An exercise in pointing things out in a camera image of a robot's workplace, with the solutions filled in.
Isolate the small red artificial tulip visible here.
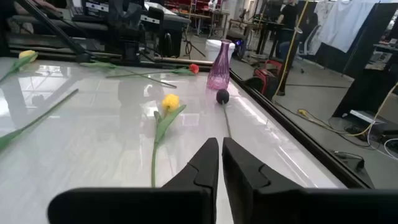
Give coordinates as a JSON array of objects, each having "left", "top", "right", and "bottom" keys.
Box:
[{"left": 104, "top": 63, "right": 200, "bottom": 79}]

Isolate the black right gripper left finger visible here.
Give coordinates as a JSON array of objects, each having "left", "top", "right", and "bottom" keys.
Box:
[{"left": 47, "top": 138, "right": 220, "bottom": 224}]

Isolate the tall black cabinet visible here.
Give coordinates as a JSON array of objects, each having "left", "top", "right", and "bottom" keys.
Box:
[{"left": 331, "top": 2, "right": 398, "bottom": 119}]

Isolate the large orange artificial tulip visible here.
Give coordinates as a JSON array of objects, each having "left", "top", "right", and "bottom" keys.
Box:
[{"left": 0, "top": 88, "right": 80, "bottom": 152}]

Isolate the black artificial flower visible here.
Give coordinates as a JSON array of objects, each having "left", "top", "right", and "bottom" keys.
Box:
[{"left": 215, "top": 88, "right": 233, "bottom": 138}]

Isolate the yellow artificial tulip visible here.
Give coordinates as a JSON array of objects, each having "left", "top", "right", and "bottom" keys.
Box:
[
  {"left": 0, "top": 49, "right": 39, "bottom": 84},
  {"left": 150, "top": 93, "right": 187, "bottom": 188}
]

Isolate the person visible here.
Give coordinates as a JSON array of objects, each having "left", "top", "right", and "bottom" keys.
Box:
[{"left": 276, "top": 0, "right": 302, "bottom": 60}]

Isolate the yellow extension cable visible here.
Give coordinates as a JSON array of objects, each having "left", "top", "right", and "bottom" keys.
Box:
[{"left": 272, "top": 0, "right": 398, "bottom": 138}]

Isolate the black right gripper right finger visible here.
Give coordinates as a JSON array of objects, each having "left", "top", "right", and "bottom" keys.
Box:
[{"left": 222, "top": 137, "right": 398, "bottom": 224}]

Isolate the white plastic bucket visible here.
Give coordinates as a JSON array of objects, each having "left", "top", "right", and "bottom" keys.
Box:
[{"left": 205, "top": 39, "right": 236, "bottom": 63}]

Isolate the wooden table board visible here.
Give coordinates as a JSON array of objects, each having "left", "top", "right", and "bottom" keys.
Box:
[{"left": 154, "top": 56, "right": 215, "bottom": 65}]

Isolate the grey office chair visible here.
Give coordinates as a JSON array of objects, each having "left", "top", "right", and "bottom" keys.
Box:
[{"left": 297, "top": 24, "right": 323, "bottom": 60}]

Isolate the red and black tool case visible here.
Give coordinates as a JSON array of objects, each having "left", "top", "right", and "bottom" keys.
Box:
[{"left": 244, "top": 58, "right": 285, "bottom": 96}]

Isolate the white hanging sheet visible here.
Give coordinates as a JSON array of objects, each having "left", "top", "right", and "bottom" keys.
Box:
[{"left": 313, "top": 0, "right": 379, "bottom": 54}]

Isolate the black diagonal frame strut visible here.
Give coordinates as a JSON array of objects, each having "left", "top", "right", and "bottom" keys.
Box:
[{"left": 15, "top": 0, "right": 91, "bottom": 63}]

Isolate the purple glass vase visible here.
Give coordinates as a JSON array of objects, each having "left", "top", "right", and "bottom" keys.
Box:
[{"left": 206, "top": 39, "right": 234, "bottom": 91}]

